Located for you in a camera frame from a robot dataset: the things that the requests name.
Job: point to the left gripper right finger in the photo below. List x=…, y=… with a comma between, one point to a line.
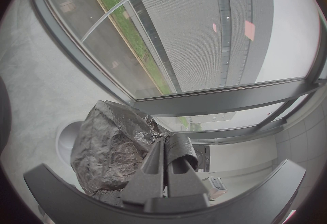
x=184, y=184

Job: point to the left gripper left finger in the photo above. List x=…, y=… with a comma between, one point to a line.
x=150, y=182

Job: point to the black plastic bag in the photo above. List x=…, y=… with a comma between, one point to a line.
x=109, y=146

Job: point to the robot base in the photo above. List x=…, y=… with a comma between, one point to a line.
x=216, y=187

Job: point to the grey trash bin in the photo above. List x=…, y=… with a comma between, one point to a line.
x=65, y=141

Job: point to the window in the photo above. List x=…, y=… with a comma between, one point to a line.
x=191, y=39

